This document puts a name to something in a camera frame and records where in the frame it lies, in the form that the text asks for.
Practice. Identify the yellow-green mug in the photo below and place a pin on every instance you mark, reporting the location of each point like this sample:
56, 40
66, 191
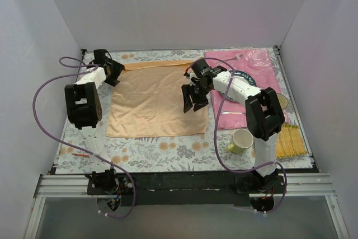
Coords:
241, 140

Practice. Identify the orange satin napkin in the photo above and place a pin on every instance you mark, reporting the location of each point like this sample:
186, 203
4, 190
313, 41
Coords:
148, 102

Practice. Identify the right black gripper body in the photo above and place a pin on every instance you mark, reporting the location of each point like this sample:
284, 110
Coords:
194, 91

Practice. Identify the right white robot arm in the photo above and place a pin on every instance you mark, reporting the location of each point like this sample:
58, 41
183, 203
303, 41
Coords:
264, 117

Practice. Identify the yellow woven bamboo basket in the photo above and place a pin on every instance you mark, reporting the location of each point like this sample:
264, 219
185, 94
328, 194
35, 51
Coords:
289, 142

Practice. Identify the silver spoon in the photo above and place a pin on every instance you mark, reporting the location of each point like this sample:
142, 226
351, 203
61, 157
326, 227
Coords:
232, 112

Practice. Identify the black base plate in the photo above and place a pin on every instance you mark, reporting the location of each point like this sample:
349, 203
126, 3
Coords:
182, 188

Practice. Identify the aluminium frame rail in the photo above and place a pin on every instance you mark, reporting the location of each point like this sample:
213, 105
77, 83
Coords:
295, 184

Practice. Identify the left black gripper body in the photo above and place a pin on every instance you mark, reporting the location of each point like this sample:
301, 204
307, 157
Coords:
113, 71

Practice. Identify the white plate green rim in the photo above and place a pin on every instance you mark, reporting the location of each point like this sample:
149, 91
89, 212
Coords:
243, 76

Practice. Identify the pink floral placemat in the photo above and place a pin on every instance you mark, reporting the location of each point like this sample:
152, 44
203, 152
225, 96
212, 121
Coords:
253, 67

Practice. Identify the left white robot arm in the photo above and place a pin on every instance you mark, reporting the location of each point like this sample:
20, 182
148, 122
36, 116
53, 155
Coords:
84, 110

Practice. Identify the orange red stick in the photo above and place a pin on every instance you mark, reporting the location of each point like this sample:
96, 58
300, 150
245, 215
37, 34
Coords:
80, 155

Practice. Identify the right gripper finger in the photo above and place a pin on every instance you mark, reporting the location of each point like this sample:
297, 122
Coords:
187, 91
199, 101

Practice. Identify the silver fork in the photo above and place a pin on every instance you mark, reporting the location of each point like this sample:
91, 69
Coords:
237, 57

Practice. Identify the floral patterned tablecloth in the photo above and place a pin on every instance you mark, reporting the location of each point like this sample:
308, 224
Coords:
184, 153

